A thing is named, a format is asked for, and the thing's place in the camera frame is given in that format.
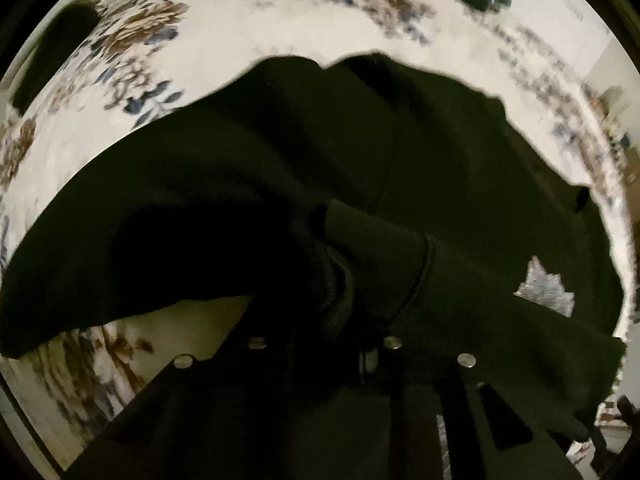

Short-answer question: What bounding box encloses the floral white bed blanket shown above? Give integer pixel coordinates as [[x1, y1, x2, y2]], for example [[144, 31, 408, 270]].
[[0, 0, 640, 470]]

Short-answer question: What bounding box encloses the black small garment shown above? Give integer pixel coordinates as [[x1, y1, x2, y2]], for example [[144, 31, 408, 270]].
[[1, 54, 624, 440]]

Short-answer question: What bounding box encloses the black cloth at bed edge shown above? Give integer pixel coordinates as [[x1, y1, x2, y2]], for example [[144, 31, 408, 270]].
[[10, 2, 100, 116]]

